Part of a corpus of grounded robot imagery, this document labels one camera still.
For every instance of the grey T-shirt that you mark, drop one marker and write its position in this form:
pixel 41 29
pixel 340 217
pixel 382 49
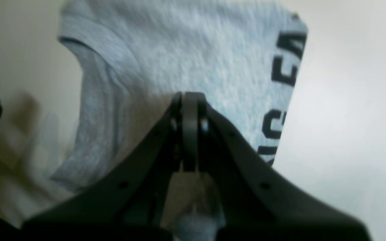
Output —
pixel 136 54

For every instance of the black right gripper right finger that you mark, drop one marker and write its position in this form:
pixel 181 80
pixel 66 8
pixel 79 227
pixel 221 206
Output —
pixel 258 203

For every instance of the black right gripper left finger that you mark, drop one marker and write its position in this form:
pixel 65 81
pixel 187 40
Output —
pixel 127 204

